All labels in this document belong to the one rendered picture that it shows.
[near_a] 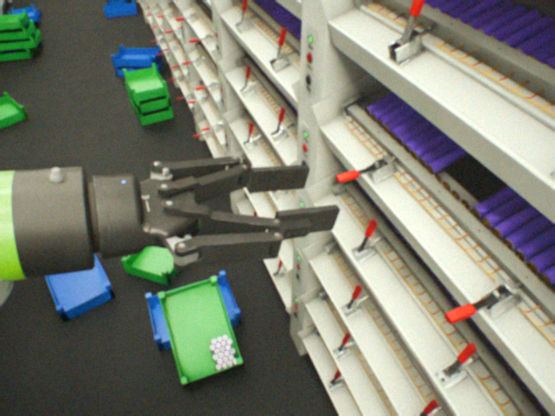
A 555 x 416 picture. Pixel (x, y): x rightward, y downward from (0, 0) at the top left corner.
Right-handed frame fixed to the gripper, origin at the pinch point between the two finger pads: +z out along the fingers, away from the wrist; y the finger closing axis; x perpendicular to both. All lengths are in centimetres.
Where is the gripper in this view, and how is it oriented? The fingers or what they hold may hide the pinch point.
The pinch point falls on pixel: (296, 198)
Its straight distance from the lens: 45.1
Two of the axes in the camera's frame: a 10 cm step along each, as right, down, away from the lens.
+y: 3.7, 6.3, -6.8
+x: 1.9, -7.7, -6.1
